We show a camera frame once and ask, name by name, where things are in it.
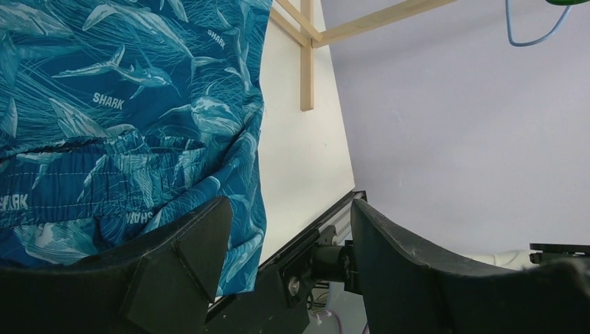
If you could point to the wooden clothes rack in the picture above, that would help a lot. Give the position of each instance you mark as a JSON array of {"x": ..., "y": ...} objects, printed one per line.
[{"x": 308, "y": 38}]

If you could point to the light blue wire hanger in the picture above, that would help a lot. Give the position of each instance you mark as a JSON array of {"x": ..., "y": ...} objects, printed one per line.
[{"x": 526, "y": 33}]

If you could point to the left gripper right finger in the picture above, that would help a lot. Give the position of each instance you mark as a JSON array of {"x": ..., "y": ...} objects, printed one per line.
[{"x": 412, "y": 285}]

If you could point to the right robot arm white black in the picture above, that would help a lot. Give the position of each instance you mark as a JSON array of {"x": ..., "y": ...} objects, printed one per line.
[{"x": 537, "y": 254}]

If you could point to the dark blue whale shorts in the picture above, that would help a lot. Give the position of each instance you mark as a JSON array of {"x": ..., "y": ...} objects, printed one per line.
[{"x": 119, "y": 117}]

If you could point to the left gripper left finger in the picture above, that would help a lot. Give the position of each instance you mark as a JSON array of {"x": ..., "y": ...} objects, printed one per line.
[{"x": 160, "y": 282}]

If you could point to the green plastic hanger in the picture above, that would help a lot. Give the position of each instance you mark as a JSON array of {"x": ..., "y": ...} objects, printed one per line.
[{"x": 566, "y": 2}]

